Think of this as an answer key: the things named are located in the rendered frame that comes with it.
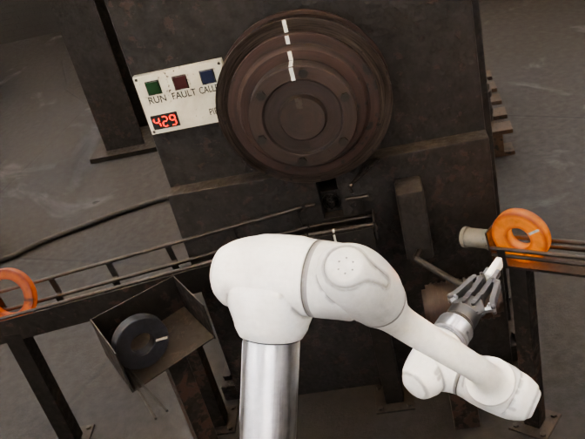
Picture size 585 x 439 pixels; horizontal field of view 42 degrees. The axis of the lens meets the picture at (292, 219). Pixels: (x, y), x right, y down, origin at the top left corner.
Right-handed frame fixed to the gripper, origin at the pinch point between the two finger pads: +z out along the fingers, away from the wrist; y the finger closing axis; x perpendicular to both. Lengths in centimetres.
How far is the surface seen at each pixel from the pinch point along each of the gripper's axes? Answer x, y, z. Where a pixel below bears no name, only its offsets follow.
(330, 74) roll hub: 51, -38, 4
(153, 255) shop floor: -74, -205, 34
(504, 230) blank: 0.6, -3.7, 14.9
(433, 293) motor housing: -18.4, -22.6, 4.1
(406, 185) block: 7.9, -33.6, 17.9
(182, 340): -7, -73, -47
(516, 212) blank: 6.3, -0.2, 15.9
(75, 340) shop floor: -69, -191, -27
